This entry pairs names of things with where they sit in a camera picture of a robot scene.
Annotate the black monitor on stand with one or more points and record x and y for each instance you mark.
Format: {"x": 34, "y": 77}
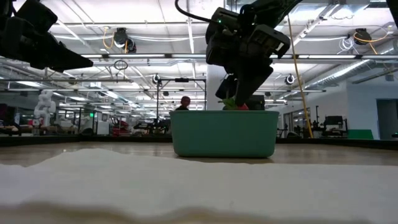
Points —
{"x": 333, "y": 121}

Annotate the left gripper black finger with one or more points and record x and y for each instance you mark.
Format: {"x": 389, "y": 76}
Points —
{"x": 65, "y": 60}

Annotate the person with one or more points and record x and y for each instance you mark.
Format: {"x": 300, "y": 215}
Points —
{"x": 185, "y": 102}

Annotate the black background frame stand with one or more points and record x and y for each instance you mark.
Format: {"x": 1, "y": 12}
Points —
{"x": 182, "y": 80}

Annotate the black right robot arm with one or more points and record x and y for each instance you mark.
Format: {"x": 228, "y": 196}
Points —
{"x": 273, "y": 9}

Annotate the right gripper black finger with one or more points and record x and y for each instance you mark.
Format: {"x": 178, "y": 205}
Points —
{"x": 227, "y": 88}
{"x": 252, "y": 82}

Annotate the black aluminium table frame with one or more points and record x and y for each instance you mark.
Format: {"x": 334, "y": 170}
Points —
{"x": 93, "y": 140}

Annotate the teal plastic tupperware container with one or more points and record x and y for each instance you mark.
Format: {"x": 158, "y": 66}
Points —
{"x": 224, "y": 133}

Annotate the green box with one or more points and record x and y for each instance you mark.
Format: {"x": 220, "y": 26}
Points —
{"x": 360, "y": 134}

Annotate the red toy strawberry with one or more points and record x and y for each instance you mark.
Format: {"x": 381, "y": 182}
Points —
{"x": 243, "y": 107}

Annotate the white folded cloth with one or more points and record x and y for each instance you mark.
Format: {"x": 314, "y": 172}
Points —
{"x": 199, "y": 189}

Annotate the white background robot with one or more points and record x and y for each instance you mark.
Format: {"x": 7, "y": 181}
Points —
{"x": 45, "y": 107}

